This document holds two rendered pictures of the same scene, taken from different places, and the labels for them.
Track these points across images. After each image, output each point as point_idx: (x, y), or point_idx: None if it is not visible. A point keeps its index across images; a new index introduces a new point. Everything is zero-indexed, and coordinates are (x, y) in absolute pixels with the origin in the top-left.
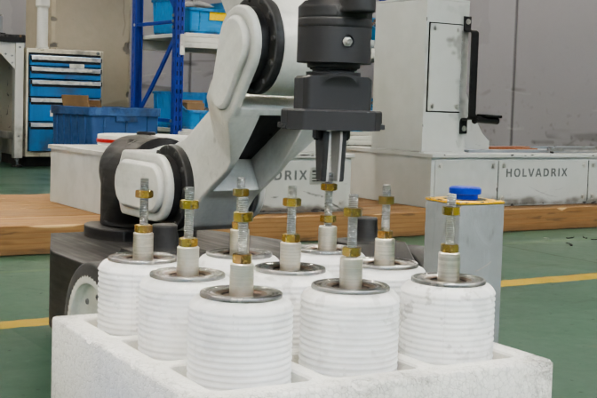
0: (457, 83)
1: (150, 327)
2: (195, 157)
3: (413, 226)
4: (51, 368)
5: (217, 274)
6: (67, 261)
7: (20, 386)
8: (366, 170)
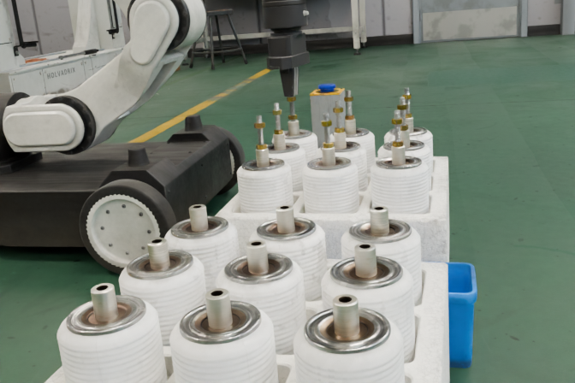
0: (6, 23)
1: (334, 197)
2: (92, 101)
3: None
4: (44, 269)
5: (339, 158)
6: (25, 194)
7: (61, 286)
8: None
